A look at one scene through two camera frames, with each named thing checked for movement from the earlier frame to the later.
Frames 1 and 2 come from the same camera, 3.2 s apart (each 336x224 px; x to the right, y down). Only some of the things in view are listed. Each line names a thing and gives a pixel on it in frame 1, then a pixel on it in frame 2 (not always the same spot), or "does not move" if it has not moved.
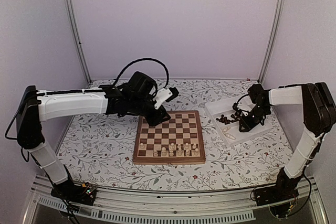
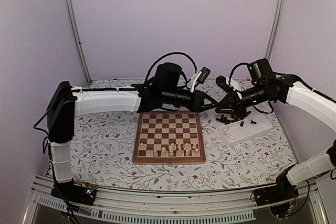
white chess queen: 164,153 does not move
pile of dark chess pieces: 224,120 does not move
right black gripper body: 259,114 to 261,96
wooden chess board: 178,140 does not move
